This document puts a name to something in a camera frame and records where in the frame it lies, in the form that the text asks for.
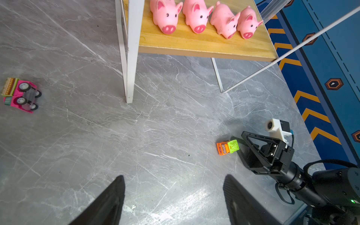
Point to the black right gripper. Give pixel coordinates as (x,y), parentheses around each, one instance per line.
(264,155)

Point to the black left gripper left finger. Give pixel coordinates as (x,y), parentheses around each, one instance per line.
(106,209)

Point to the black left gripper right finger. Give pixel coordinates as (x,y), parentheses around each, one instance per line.
(243,208)

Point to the orange green toy car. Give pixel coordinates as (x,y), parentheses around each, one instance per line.
(227,147)

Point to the pink toy pig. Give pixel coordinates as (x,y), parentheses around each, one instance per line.
(196,14)
(165,14)
(224,20)
(248,23)

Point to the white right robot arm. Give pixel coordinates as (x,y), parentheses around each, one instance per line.
(331,187)

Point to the wooden two-tier shelf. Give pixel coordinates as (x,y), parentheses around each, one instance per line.
(138,34)

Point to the pink toy truck striped roof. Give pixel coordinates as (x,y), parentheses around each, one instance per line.
(20,94)

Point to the right aluminium corner post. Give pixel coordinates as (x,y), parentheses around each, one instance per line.
(274,7)

